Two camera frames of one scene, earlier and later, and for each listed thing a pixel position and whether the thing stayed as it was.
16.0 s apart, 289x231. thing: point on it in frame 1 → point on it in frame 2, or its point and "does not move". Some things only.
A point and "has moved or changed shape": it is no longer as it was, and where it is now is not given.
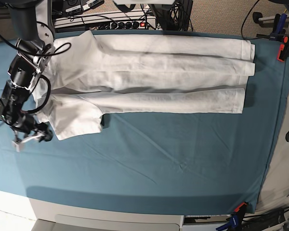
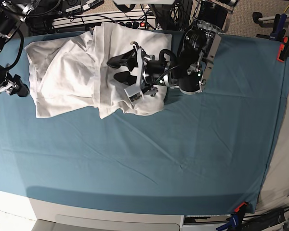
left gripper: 9,110 → 1,78
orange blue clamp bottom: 235,221 does not move
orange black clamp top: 284,49 does not move
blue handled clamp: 279,31 does not move
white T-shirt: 97,74 has moved or changed shape
